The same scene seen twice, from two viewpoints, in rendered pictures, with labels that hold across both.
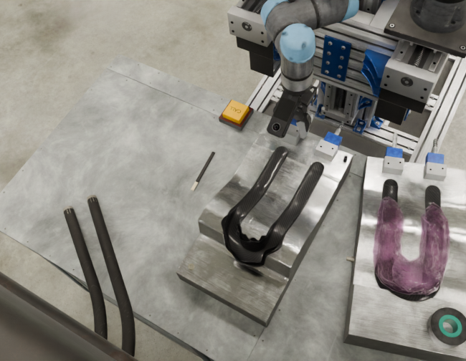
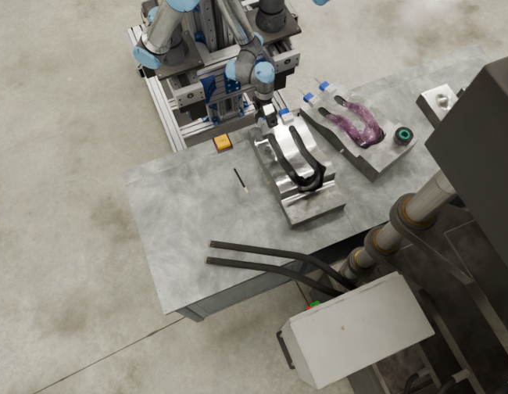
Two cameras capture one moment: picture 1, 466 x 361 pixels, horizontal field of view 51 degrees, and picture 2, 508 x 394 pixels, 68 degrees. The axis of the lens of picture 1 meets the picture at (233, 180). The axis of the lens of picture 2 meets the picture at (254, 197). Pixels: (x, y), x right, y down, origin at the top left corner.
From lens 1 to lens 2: 83 cm
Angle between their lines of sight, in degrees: 25
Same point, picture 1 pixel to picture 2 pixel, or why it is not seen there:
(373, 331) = (384, 162)
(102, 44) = (30, 202)
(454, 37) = (289, 26)
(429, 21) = (276, 26)
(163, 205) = (244, 211)
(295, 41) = (267, 71)
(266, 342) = (350, 213)
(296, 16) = (248, 62)
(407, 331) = (393, 151)
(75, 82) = (42, 238)
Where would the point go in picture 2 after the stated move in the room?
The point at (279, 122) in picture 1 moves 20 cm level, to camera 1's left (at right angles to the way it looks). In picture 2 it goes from (273, 119) to (250, 155)
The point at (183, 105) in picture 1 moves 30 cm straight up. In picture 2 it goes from (191, 163) to (178, 128)
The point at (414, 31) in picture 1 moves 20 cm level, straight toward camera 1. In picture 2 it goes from (272, 36) to (295, 65)
